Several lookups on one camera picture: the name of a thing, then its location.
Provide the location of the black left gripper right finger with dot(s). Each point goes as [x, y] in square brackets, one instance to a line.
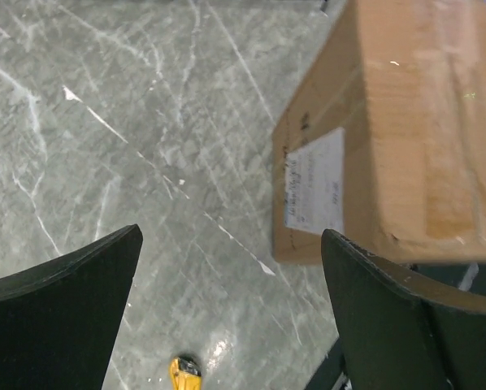
[399, 329]

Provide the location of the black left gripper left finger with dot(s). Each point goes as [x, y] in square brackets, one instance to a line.
[59, 320]

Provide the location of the brown cardboard express box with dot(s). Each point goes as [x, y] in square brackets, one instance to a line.
[384, 140]

